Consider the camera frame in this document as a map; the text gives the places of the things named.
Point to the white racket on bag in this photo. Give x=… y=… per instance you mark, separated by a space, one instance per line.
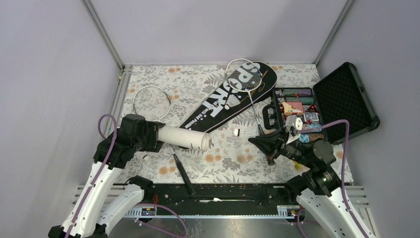
x=243 y=75

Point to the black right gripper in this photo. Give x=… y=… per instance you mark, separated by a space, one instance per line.
x=268 y=144

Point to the white racket black handle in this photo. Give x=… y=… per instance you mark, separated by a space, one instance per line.
x=154 y=104

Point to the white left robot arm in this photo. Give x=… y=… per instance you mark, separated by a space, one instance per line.
x=88 y=219

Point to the red playing card box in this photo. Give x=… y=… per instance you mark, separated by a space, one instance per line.
x=293 y=108

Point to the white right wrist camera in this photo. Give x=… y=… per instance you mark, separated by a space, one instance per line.
x=293 y=125

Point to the floral table mat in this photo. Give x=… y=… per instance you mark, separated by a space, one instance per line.
x=230 y=159

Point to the black poker chip case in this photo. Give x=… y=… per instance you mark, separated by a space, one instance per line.
x=340 y=95

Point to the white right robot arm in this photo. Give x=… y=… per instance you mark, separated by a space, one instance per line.
x=319 y=190

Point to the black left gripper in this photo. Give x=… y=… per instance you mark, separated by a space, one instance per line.
x=151 y=128

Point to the white shuttlecock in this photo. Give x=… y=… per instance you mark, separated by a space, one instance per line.
x=245 y=132

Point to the white shuttlecock tube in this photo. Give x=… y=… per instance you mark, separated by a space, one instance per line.
x=184 y=138

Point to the black racket cover bag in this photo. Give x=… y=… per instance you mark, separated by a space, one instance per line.
x=224 y=103

